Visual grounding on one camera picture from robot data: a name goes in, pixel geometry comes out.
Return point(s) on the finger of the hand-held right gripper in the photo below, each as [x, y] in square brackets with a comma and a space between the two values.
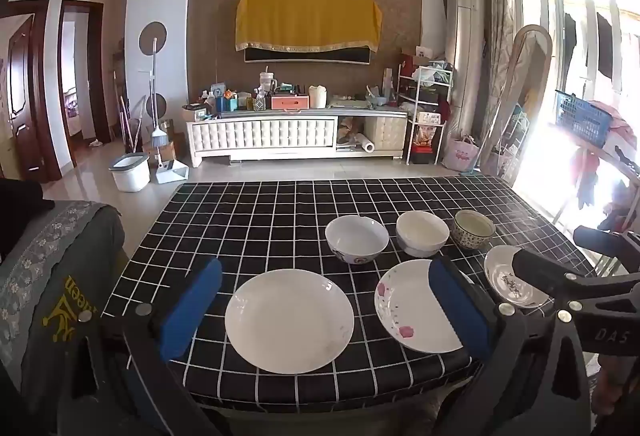
[550, 277]
[602, 240]

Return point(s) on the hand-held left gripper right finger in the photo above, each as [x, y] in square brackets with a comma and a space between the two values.
[462, 311]

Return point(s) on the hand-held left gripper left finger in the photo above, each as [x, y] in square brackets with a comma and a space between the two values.
[192, 311]

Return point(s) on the small white patterned plate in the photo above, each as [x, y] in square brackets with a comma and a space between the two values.
[502, 273]

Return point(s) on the white plate with pink flowers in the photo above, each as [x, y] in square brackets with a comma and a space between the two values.
[407, 303]

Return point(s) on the flower patterned bowl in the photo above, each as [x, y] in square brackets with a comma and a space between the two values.
[472, 233]

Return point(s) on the plain cream bowl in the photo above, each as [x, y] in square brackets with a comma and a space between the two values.
[422, 228]

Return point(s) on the large plain white plate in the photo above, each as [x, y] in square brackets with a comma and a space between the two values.
[289, 322]

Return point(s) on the white bowl with red print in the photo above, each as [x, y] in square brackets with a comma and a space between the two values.
[356, 236]

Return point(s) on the blue plastic basket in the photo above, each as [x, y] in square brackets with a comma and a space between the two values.
[582, 118]

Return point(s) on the black checkered tablecloth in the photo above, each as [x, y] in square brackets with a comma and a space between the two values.
[280, 216]

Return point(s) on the white dustpan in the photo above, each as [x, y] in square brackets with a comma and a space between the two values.
[172, 173]

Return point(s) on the white mop bucket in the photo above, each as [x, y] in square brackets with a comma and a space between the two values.
[131, 175]

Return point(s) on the pink bag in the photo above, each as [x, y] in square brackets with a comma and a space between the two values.
[460, 154]

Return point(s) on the grey patterned chair cushion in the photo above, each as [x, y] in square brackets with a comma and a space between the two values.
[45, 276]

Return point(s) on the standing oval mirror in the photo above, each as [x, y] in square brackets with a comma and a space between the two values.
[525, 80]

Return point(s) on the white tv cabinet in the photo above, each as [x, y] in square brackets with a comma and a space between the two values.
[260, 135]

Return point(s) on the white paper roll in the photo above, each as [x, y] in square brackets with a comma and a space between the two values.
[361, 144]

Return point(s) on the white metal storage rack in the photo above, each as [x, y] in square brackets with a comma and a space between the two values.
[425, 115]

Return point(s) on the black cloth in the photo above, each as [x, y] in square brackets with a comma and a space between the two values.
[20, 211]

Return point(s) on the silver standing air conditioner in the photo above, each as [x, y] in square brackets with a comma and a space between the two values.
[465, 65]

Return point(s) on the glass balcony door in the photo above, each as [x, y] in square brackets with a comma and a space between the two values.
[555, 15]

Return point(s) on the pink storage box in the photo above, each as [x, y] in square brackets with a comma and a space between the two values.
[290, 102]

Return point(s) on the patterned curtain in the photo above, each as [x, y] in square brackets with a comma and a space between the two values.
[497, 15]

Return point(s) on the white jar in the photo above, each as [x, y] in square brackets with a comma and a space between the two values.
[318, 97]

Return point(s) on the dark wooden door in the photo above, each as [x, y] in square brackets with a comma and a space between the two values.
[22, 100]

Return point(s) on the black television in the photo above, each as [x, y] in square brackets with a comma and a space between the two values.
[310, 56]

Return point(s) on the yellow cloth cover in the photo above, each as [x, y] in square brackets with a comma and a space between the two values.
[307, 20]

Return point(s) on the round brown wall decor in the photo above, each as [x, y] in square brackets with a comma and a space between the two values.
[146, 38]
[162, 103]

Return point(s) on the dark wooden door frame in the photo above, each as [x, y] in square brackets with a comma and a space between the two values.
[97, 75]

